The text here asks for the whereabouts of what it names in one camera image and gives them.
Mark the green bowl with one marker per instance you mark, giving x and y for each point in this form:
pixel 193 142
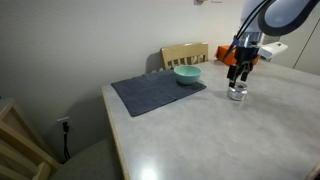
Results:
pixel 187 74

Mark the white wall outlet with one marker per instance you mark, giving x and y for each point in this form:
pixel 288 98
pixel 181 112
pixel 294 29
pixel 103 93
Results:
pixel 65 123

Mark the silver candle tin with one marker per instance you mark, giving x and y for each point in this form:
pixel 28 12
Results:
pixel 237 94

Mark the dark blue cloth mat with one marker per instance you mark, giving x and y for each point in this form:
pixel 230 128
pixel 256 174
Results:
pixel 147 92

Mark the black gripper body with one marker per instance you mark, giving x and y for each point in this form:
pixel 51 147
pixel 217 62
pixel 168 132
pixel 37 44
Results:
pixel 245 56

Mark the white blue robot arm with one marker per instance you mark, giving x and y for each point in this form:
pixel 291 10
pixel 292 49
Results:
pixel 269 17

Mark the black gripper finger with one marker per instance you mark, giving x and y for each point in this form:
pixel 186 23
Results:
pixel 247 69
pixel 232 75

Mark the silver tin lid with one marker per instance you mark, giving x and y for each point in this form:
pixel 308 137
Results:
pixel 239 86

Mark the wooden chair front left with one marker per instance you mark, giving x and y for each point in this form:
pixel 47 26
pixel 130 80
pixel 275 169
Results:
pixel 23 154

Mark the orange box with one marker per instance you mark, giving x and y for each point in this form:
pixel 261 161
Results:
pixel 230 59

